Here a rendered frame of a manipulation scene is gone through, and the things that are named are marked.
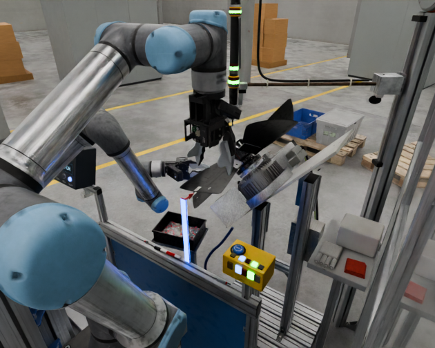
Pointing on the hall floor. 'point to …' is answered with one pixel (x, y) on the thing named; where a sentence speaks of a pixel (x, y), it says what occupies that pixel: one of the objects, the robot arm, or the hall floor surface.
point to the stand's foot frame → (300, 312)
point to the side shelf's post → (329, 313)
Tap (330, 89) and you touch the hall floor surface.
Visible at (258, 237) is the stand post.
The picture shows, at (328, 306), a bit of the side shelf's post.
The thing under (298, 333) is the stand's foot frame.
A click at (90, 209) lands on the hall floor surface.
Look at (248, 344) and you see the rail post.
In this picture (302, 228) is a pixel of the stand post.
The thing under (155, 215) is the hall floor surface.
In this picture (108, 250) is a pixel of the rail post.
